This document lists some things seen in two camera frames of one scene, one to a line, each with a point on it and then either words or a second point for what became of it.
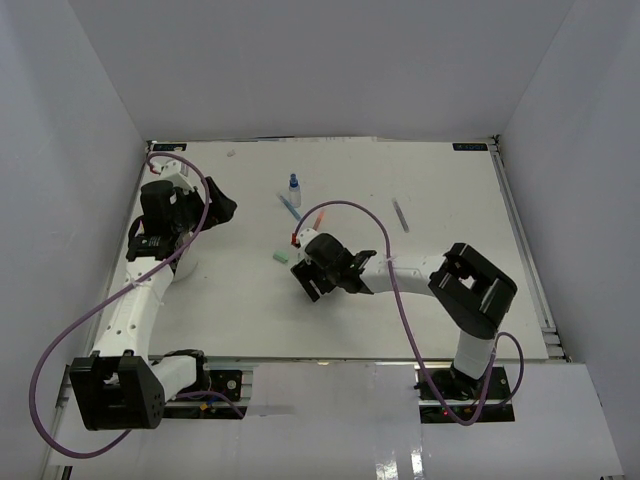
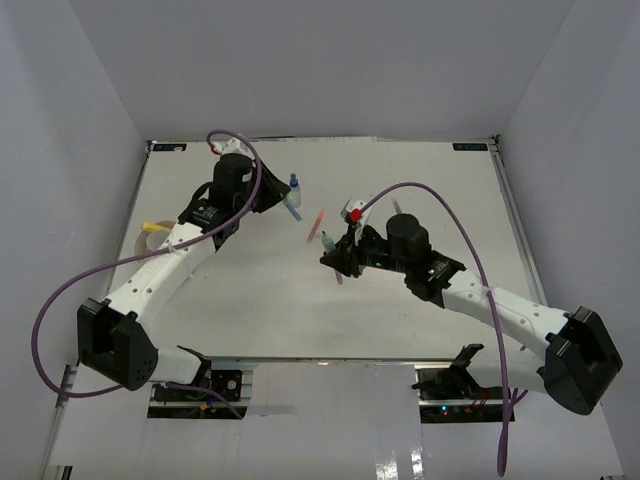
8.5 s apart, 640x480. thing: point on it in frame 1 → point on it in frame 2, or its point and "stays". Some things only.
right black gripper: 305,272 → 342,260
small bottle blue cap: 294,192 stays
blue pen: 289,207 stays
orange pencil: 318,220 stays
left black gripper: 221,208 → 275,189
